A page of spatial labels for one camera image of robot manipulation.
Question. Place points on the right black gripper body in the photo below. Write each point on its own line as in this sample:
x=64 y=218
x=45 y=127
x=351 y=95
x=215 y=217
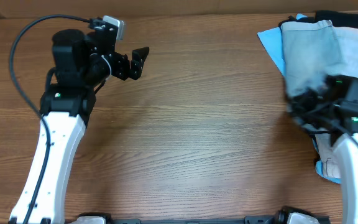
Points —
x=311 y=102

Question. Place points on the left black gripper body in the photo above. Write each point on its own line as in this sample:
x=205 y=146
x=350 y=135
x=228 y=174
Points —
x=120 y=66

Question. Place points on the light blue denim shorts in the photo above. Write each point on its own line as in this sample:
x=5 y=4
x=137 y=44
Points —
x=313 y=51

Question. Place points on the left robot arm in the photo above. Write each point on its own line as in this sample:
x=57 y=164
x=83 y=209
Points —
x=83 y=64

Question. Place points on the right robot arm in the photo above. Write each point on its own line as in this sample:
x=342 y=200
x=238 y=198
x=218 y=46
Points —
x=343 y=139

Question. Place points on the light blue shirt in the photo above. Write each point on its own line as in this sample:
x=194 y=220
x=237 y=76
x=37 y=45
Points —
x=272 y=41

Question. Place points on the black garment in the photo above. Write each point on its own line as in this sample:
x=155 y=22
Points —
x=339 y=19

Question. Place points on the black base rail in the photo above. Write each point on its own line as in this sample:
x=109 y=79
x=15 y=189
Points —
x=285 y=215

